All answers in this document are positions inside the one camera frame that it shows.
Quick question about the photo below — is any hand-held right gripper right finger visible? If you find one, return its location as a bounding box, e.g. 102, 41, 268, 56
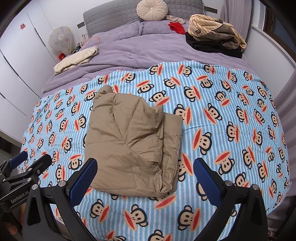
193, 158, 274, 241

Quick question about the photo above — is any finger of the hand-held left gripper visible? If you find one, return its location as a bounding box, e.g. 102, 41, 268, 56
9, 154, 52, 186
8, 152, 28, 171

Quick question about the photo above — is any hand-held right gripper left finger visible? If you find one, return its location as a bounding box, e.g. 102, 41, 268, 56
22, 158, 99, 241

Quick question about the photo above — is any khaki puffer jacket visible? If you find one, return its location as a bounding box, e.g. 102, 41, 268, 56
84, 85, 183, 198

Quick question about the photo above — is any person's left hand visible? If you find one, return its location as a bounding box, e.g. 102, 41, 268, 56
6, 205, 26, 235

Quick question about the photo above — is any monkey printed striped blanket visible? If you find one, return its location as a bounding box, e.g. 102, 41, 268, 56
20, 61, 290, 241

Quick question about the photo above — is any white wardrobe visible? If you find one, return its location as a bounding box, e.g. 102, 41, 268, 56
0, 5, 86, 139

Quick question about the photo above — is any cream folded quilted garment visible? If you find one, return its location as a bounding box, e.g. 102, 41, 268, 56
54, 46, 99, 75

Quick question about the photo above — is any grey curtain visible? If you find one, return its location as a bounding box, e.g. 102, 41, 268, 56
225, 0, 255, 26
274, 76, 296, 197

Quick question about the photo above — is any fan with floral cover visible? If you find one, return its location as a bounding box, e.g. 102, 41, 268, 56
48, 26, 73, 55

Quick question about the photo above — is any black folded garment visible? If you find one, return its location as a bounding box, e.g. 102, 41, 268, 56
185, 32, 243, 59

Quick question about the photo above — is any purple duvet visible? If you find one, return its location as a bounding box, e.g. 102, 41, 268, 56
42, 20, 252, 98

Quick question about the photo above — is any grey-brown garment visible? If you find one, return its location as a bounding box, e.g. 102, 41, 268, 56
203, 20, 241, 50

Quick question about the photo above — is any purple pillow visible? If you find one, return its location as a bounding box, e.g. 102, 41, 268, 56
89, 20, 142, 45
141, 20, 188, 35

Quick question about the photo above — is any red cloth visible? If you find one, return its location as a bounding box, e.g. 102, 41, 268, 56
168, 22, 185, 33

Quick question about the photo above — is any thin beige cloth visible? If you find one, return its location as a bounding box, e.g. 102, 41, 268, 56
166, 14, 186, 25

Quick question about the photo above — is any grey quilted headboard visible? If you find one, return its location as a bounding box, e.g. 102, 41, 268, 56
83, 0, 205, 37

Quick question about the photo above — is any dark framed window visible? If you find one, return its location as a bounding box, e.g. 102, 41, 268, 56
264, 7, 296, 58

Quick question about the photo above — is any round cream cushion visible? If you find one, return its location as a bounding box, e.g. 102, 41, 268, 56
136, 0, 168, 21

